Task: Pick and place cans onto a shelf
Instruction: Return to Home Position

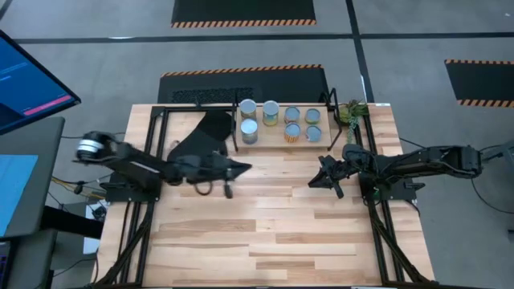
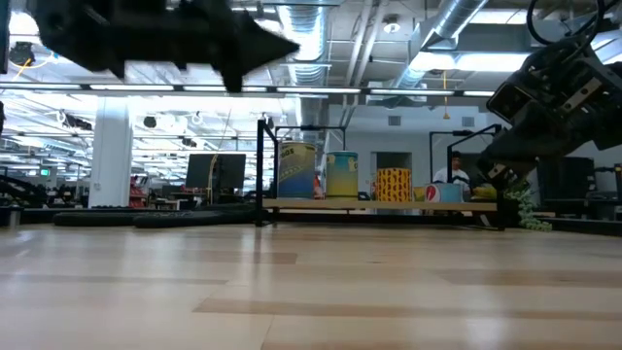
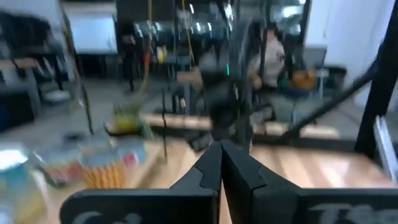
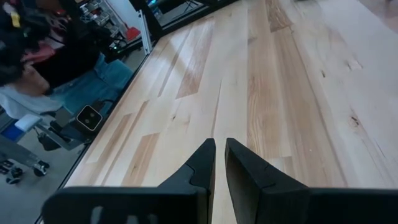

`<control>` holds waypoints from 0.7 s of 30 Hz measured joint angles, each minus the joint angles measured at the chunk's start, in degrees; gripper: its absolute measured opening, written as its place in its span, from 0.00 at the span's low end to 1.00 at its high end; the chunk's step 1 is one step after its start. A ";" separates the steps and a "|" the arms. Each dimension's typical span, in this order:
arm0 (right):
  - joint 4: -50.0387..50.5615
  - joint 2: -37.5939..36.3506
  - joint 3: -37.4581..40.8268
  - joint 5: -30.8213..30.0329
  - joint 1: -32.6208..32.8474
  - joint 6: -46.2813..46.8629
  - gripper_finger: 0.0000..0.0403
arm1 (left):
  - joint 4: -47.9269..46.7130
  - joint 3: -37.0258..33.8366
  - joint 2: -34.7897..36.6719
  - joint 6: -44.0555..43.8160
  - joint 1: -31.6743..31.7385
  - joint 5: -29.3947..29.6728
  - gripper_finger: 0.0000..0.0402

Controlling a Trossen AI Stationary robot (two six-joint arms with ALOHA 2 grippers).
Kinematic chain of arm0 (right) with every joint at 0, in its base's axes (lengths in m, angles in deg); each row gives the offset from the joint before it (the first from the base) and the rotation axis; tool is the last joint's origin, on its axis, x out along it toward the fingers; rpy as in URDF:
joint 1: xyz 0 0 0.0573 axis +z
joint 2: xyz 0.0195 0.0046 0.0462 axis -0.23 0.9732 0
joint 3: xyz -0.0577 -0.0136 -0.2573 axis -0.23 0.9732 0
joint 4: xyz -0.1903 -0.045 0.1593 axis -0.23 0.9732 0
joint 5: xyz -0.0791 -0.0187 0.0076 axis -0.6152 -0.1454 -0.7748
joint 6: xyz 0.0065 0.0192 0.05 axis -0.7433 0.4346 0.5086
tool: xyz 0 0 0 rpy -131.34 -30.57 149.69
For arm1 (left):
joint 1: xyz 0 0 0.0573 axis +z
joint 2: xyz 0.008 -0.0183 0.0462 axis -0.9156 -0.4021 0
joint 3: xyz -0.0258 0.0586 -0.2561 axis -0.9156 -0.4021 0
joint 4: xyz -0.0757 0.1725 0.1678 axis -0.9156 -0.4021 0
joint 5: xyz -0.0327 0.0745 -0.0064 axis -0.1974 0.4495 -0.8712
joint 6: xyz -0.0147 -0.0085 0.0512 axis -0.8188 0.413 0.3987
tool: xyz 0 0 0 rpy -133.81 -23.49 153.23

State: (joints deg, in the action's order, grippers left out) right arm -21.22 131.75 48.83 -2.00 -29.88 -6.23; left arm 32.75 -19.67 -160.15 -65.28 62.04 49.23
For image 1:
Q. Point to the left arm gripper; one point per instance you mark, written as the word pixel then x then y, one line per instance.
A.
pixel 201 166

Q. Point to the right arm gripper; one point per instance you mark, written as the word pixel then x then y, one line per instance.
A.
pixel 337 170

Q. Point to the tall peas label can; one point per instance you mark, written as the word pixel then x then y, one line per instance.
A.
pixel 249 130

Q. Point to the short orange striped label can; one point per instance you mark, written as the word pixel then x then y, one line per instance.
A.
pixel 292 131

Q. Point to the tall beige blue label can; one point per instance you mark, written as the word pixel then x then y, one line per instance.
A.
pixel 247 108

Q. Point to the short yellow green label can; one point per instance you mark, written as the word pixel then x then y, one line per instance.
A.
pixel 312 116

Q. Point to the short orange red label can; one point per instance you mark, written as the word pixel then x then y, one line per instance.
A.
pixel 292 114

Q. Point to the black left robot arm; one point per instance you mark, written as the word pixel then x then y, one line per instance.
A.
pixel 132 160

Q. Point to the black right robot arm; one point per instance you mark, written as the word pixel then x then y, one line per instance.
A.
pixel 421 160

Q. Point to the black cloth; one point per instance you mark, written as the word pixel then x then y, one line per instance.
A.
pixel 209 132

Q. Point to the green trailing succulent plant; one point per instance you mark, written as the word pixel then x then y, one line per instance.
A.
pixel 353 111

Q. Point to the black mat hazard stripe edge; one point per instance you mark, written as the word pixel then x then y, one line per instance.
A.
pixel 482 80
pixel 281 84
pixel 241 10

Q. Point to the white box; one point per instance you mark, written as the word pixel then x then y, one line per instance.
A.
pixel 90 241

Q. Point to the black desk leg beam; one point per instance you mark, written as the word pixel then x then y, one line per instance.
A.
pixel 72 222

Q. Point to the light blue laptop screen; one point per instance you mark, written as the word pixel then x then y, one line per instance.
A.
pixel 16 188

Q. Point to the large blue screen monitor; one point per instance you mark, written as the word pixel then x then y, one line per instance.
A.
pixel 28 80

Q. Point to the wooden shelf with black frame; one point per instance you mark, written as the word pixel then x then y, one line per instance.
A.
pixel 273 138

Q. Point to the black aluminium rig frame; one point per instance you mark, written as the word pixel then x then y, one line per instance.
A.
pixel 180 107

